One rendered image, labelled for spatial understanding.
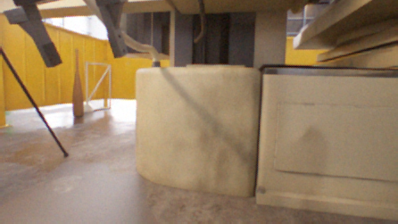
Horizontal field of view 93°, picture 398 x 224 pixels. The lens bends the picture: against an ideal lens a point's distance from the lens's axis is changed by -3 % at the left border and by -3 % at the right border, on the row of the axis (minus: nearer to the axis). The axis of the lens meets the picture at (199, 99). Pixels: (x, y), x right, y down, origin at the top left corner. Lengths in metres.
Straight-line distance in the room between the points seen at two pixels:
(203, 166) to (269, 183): 0.31
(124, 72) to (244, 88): 3.17
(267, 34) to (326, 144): 0.88
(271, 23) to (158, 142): 1.12
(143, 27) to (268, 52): 1.00
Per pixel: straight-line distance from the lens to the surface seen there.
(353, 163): 1.07
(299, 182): 1.03
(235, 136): 0.93
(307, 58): 3.44
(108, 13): 0.35
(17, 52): 3.04
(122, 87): 3.90
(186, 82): 0.93
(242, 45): 1.53
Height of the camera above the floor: 0.53
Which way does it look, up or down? 5 degrees down
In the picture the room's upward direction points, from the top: 2 degrees clockwise
